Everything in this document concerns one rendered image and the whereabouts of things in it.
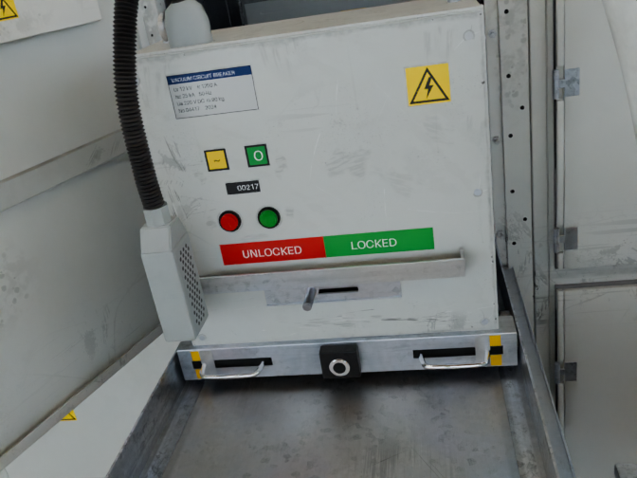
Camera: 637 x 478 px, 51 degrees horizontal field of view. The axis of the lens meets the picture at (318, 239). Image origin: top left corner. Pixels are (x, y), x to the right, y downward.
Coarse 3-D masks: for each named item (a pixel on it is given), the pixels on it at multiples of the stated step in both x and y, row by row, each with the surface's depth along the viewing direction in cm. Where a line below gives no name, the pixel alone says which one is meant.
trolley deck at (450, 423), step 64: (256, 384) 110; (320, 384) 108; (384, 384) 105; (448, 384) 103; (192, 448) 98; (256, 448) 96; (320, 448) 94; (384, 448) 92; (448, 448) 90; (512, 448) 88
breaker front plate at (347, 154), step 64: (192, 64) 89; (256, 64) 88; (320, 64) 87; (384, 64) 86; (448, 64) 85; (192, 128) 93; (256, 128) 92; (320, 128) 91; (384, 128) 90; (448, 128) 88; (192, 192) 97; (320, 192) 95; (384, 192) 93; (448, 192) 92; (384, 256) 98; (448, 256) 96; (256, 320) 105; (320, 320) 104; (384, 320) 102; (448, 320) 101
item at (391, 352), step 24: (384, 336) 103; (408, 336) 102; (432, 336) 101; (456, 336) 101; (504, 336) 99; (216, 360) 109; (240, 360) 108; (288, 360) 106; (312, 360) 106; (360, 360) 105; (384, 360) 104; (408, 360) 103; (432, 360) 103; (456, 360) 102; (504, 360) 101
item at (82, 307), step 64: (0, 0) 96; (64, 0) 106; (0, 64) 100; (64, 64) 110; (0, 128) 100; (64, 128) 111; (0, 192) 99; (64, 192) 112; (128, 192) 125; (0, 256) 102; (64, 256) 113; (128, 256) 126; (0, 320) 102; (64, 320) 113; (128, 320) 127; (0, 384) 103; (64, 384) 114; (0, 448) 104
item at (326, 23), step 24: (432, 0) 99; (264, 24) 105; (288, 24) 100; (312, 24) 95; (336, 24) 90; (360, 24) 84; (384, 24) 84; (144, 48) 98; (168, 48) 90; (192, 48) 88; (336, 288) 103
